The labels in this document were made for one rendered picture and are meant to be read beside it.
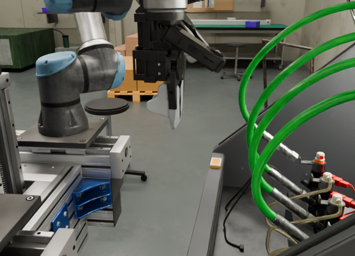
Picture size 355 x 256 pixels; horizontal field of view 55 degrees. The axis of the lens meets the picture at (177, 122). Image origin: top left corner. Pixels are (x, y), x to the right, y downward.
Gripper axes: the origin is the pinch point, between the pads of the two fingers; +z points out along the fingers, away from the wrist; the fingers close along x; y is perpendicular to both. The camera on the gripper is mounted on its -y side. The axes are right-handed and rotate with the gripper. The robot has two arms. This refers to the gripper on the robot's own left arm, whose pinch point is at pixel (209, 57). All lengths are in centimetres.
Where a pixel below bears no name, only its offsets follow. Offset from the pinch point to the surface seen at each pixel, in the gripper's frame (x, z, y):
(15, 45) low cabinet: -437, -393, 379
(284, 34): 2.3, 6.7, -14.8
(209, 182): -14.9, 22.6, 23.5
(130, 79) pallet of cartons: -357, -148, 180
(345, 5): 1.4, 9.5, -25.9
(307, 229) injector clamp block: 0.7, 41.0, 4.9
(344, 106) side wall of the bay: -37.4, 27.3, -15.4
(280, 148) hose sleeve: -3.2, 24.8, 0.1
